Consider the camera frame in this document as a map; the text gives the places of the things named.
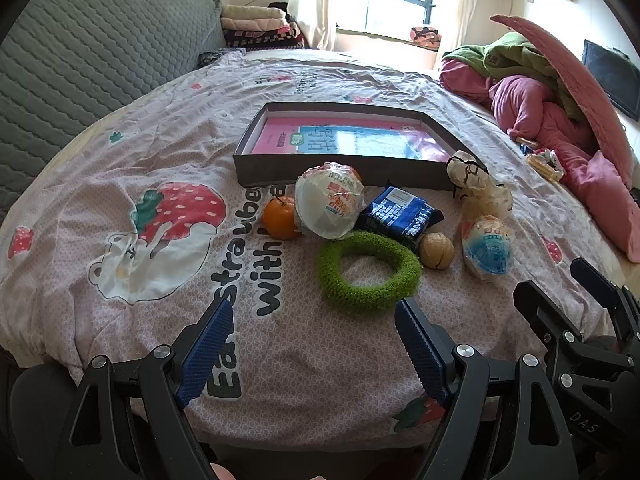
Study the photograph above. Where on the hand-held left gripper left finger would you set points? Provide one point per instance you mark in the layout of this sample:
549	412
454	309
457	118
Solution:
210	350

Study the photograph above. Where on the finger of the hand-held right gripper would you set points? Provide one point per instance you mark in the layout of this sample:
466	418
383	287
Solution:
545	310
607	287

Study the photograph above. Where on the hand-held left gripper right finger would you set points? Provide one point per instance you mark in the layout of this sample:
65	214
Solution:
420	355

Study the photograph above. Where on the blue toy egg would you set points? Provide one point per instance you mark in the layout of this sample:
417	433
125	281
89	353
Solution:
487	250

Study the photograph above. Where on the walnut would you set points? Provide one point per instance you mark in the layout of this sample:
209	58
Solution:
436	251

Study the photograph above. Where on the cream scrunchie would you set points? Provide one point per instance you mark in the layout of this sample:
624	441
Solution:
480	190

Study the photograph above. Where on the blue snack packet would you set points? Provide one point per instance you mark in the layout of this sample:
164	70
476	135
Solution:
400	215

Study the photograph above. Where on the orange with stem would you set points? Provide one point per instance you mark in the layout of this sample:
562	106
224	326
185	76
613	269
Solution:
279	219

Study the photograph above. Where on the red toy egg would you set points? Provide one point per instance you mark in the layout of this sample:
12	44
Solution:
320	205

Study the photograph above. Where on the shallow grey cardboard box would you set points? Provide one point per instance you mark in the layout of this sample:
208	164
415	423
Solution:
280	170

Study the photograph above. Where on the yellow snack packet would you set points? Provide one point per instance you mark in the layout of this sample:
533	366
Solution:
545	165

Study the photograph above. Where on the small blue packet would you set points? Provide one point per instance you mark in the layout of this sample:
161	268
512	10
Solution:
525	149

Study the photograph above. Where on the pink quilt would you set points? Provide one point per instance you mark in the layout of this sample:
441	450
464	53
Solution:
530	105

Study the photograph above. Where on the pink quilted mat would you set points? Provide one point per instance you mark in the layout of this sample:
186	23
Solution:
585	90

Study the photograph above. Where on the black television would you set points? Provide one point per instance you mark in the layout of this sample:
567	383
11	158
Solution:
612	77

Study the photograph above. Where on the pink and blue book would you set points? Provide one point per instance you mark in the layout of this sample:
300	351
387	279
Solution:
350	135

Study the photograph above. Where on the green garment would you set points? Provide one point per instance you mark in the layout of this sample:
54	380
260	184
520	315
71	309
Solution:
510	52

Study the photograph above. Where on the grey quilted headboard cover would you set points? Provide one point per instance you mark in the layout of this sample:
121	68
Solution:
100	60

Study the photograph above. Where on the cream curtain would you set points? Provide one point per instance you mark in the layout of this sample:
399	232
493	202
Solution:
310	0
460	10

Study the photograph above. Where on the dark patterned folded blanket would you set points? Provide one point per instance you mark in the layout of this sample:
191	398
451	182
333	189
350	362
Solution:
260	39

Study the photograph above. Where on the cream folded blanket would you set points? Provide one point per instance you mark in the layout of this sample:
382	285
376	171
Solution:
250	11

